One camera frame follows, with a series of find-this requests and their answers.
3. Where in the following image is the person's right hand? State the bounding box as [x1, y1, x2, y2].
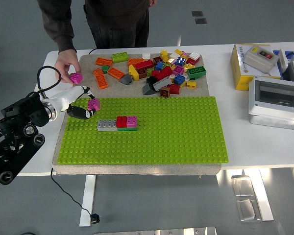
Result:
[54, 49, 82, 85]

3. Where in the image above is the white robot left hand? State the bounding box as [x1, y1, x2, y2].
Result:
[48, 85, 100, 120]

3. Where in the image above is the lime green long toy brick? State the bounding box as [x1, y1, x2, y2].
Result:
[111, 52, 129, 64]

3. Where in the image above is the red square toy brick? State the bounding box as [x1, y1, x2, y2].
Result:
[116, 116, 128, 128]
[167, 83, 181, 95]

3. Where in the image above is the red long toy brick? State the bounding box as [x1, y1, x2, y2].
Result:
[135, 59, 154, 71]

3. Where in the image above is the blue and white toy brick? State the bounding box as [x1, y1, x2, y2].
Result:
[174, 56, 187, 67]

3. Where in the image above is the yellow curved toy brick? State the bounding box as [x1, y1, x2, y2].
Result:
[128, 64, 141, 81]

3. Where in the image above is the large red toy brick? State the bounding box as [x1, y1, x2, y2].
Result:
[151, 66, 173, 81]

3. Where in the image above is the blue square toy brick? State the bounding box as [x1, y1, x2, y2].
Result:
[173, 73, 186, 86]

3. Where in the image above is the dark green long toy brick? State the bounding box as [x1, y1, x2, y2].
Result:
[187, 66, 207, 79]

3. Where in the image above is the grey long sloped toy brick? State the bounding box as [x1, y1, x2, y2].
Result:
[152, 76, 172, 92]

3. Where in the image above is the dark grey sloped toy brick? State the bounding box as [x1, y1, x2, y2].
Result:
[142, 82, 155, 95]

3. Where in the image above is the green studded baseplate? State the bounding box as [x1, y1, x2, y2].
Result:
[56, 96, 229, 165]

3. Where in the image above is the person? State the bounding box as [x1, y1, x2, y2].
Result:
[37, 0, 159, 85]

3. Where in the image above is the grey-brown table mat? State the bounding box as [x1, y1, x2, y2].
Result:
[51, 53, 222, 176]

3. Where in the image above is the white table leg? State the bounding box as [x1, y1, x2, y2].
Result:
[242, 168, 274, 222]
[79, 175, 97, 227]

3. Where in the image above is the yellow cardboard box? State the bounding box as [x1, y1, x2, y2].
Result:
[229, 43, 282, 92]

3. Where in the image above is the black plug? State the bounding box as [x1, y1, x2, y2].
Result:
[89, 213, 101, 225]

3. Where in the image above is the blue packaging box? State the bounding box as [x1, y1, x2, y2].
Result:
[272, 49, 294, 80]

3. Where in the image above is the white distribution box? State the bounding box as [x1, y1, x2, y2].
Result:
[248, 75, 294, 132]

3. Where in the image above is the black hanging power cord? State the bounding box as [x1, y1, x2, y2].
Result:
[50, 167, 93, 216]

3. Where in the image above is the white switch plate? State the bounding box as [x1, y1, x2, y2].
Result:
[278, 48, 289, 73]

